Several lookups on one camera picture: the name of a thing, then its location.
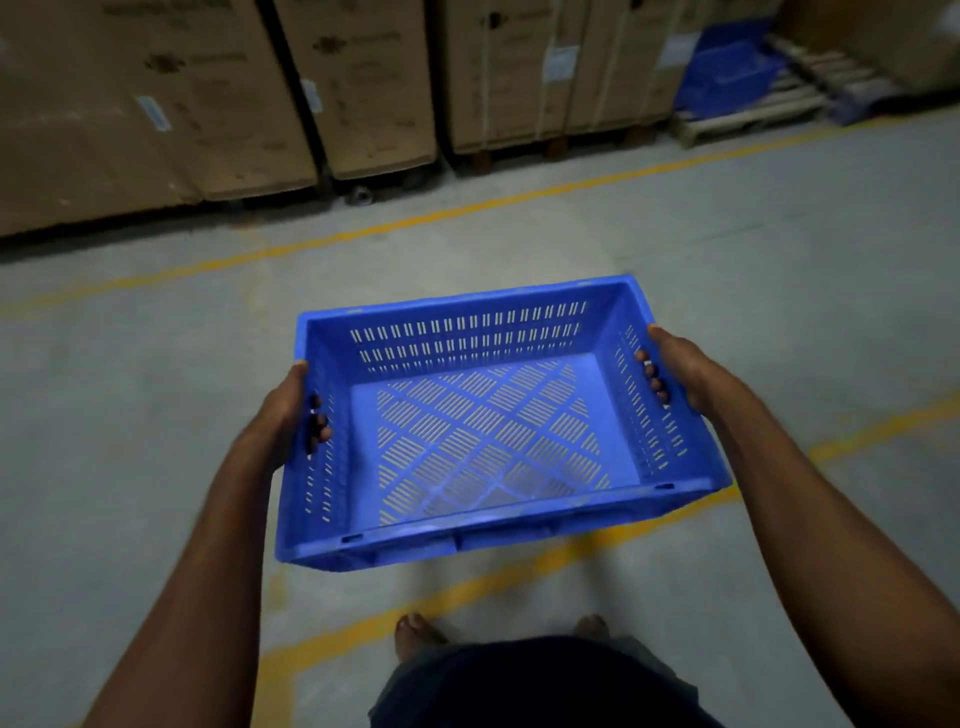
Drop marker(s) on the trolley caster wheel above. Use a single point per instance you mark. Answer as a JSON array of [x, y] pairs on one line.
[[360, 195]]

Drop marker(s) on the person's right thumb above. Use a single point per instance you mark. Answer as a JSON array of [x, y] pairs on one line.
[[664, 339]]

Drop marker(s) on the person's foot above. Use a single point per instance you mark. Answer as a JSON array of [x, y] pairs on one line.
[[416, 636], [592, 626]]

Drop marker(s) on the blue perforated plastic crate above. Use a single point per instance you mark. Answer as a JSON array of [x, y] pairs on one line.
[[480, 420]]

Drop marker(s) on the person's left foot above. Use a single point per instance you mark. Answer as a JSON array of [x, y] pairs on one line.
[[416, 636]]

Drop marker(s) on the cardboard box on pallet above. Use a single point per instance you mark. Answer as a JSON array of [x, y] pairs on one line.
[[877, 37]]

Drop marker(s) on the person's right foot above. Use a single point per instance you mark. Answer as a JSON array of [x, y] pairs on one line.
[[592, 626]]

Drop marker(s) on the person's right hand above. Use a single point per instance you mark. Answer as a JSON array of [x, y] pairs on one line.
[[686, 369]]

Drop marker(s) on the person's left hand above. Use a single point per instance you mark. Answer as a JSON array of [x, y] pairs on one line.
[[279, 421]]

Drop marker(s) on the wooden pallet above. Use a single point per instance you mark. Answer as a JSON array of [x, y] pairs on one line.
[[772, 97]]

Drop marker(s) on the stack of blue crates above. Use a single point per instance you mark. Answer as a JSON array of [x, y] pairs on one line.
[[727, 71]]

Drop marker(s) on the person's dark clothing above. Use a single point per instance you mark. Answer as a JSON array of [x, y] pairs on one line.
[[540, 686]]

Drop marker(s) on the person's right forearm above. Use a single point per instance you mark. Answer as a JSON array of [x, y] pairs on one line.
[[832, 555]]

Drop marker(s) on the person's left forearm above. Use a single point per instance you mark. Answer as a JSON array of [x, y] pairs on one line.
[[187, 592]]

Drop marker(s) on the large cardboard box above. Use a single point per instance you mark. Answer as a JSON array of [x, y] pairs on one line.
[[360, 82], [135, 105]]

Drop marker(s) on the person's left thumb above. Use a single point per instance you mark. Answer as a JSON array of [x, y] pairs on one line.
[[298, 381]]

